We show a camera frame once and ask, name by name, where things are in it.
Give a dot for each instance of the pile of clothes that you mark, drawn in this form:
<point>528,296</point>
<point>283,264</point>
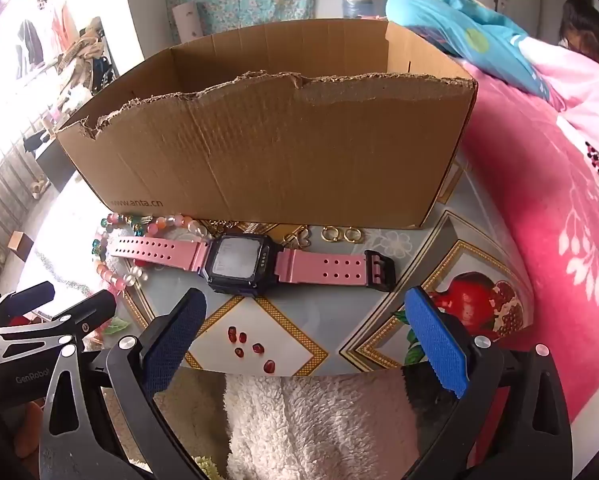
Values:
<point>84,55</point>

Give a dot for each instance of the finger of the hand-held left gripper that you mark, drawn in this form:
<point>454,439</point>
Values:
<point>89,310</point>
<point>27,297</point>

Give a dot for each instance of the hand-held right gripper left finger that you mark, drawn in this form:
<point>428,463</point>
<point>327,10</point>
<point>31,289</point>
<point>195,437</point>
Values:
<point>174,340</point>

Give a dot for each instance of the small brown box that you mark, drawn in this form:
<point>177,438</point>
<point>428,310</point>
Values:
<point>19,245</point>

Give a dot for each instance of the hanging clothes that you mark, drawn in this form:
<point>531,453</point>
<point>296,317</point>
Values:
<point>34,35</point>

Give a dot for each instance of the torn cardboard box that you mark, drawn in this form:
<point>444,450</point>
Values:
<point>279,150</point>

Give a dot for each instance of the blue patterned quilt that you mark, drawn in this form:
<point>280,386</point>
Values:
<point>454,20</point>

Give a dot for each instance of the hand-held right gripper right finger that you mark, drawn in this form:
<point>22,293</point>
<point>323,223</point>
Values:
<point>437,345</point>

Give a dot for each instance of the fruit print tablecloth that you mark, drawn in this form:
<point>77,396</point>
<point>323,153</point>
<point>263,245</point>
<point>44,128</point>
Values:
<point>329,310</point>

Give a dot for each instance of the black side table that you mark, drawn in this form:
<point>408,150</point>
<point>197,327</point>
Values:
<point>54,167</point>

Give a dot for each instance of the pink quilt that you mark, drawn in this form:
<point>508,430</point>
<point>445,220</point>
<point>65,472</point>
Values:
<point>579,90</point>

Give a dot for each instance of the white paper card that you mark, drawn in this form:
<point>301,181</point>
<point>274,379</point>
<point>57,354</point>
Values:
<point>184,22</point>

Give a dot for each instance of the fluffy white garment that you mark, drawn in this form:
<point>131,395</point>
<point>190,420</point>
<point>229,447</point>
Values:
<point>304,425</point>

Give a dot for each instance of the red floral blanket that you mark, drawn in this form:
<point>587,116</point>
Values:
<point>529,210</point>

